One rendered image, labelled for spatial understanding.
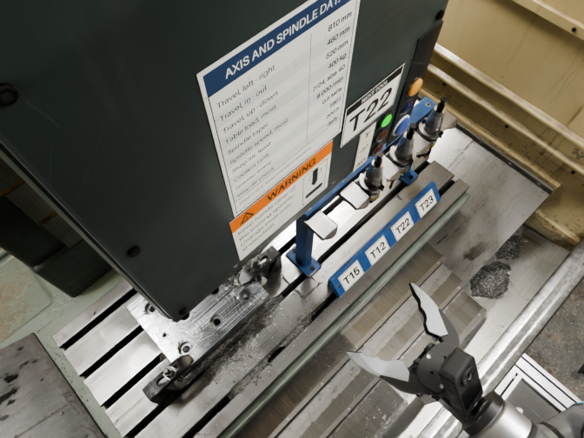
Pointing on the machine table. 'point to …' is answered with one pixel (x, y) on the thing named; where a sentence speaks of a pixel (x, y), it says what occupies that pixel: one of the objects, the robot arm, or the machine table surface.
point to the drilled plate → (232, 308)
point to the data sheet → (279, 96)
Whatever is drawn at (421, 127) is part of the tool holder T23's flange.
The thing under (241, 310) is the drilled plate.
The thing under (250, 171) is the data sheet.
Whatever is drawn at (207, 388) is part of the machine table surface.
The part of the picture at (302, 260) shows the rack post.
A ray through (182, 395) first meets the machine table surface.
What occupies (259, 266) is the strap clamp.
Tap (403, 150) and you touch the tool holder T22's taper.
